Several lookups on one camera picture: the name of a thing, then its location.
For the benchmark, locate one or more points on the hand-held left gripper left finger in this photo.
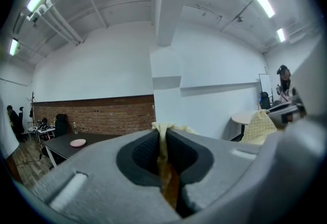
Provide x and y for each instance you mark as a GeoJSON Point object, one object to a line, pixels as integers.
{"type": "Point", "coordinates": [102, 179]}

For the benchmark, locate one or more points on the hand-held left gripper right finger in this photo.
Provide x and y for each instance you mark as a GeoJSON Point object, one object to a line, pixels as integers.
{"type": "Point", "coordinates": [219, 167]}

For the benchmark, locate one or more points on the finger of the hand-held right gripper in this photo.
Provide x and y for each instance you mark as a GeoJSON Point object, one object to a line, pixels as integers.
{"type": "Point", "coordinates": [281, 109]}

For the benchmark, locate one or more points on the yellow checked clothes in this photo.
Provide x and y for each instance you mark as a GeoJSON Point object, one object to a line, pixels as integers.
{"type": "Point", "coordinates": [260, 128]}

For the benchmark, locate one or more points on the whiteboard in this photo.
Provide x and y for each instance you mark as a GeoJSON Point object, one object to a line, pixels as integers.
{"type": "Point", "coordinates": [265, 84]}

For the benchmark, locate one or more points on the round wooden table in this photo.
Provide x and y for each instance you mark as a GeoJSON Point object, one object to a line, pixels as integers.
{"type": "Point", "coordinates": [242, 118]}

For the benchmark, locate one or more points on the pink plate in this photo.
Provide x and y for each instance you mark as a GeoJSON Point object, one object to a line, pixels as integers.
{"type": "Point", "coordinates": [78, 143]}

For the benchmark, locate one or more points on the dark table with white legs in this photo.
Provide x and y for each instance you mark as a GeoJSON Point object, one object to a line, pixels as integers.
{"type": "Point", "coordinates": [64, 146]}

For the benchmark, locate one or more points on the clear plastic bottle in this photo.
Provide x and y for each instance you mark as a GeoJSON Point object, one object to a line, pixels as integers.
{"type": "Point", "coordinates": [75, 128]}

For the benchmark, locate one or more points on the pile of black equipment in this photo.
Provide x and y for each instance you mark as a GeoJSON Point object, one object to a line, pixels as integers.
{"type": "Point", "coordinates": [43, 124]}

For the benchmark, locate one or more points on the wooden coat rack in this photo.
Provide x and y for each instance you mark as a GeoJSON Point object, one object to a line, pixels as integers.
{"type": "Point", "coordinates": [32, 108]}

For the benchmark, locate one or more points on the white ceiling pipes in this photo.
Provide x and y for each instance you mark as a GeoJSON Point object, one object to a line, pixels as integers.
{"type": "Point", "coordinates": [58, 19]}

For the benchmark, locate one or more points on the ceiling air vent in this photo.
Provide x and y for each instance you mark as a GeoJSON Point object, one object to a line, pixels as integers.
{"type": "Point", "coordinates": [18, 21]}

